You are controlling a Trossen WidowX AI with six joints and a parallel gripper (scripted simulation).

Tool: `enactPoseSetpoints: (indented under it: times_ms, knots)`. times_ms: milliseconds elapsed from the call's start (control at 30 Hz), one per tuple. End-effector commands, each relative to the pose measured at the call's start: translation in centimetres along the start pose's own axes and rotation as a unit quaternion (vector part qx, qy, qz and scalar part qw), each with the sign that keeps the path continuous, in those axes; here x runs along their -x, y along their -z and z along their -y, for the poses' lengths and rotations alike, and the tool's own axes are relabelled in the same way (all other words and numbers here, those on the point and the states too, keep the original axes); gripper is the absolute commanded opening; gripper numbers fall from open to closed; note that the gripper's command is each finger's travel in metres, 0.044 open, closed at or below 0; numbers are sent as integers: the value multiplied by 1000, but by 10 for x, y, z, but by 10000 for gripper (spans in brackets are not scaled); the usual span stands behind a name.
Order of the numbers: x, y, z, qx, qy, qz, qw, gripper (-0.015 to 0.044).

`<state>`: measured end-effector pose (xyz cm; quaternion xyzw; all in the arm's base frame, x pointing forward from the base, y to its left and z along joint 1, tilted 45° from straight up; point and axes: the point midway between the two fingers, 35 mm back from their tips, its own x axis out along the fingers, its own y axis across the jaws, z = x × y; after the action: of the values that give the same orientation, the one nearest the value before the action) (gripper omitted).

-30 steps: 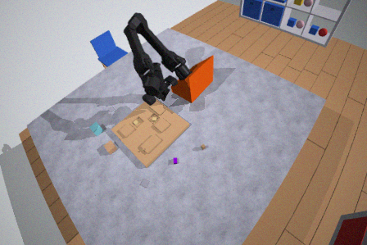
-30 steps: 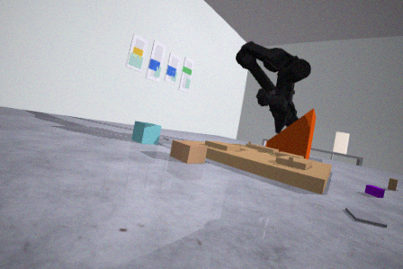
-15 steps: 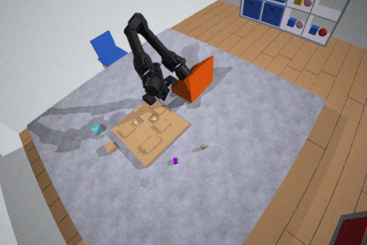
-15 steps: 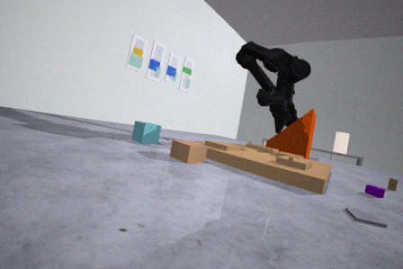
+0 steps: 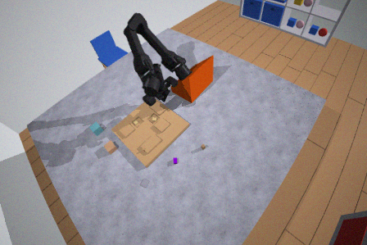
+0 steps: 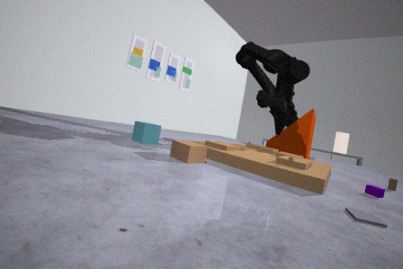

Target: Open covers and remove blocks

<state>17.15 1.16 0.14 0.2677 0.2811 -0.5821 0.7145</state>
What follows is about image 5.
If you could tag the dark grey bent rod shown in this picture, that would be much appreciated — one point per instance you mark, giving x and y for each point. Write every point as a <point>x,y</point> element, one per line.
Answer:
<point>145,183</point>

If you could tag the teal cube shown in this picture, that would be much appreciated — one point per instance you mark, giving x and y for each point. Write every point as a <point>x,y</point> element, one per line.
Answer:
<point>96,128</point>

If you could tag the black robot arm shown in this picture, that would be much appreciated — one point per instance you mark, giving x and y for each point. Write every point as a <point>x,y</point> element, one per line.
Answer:
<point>143,63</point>

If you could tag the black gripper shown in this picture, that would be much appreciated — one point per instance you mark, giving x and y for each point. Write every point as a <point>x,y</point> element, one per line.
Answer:
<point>162,92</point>

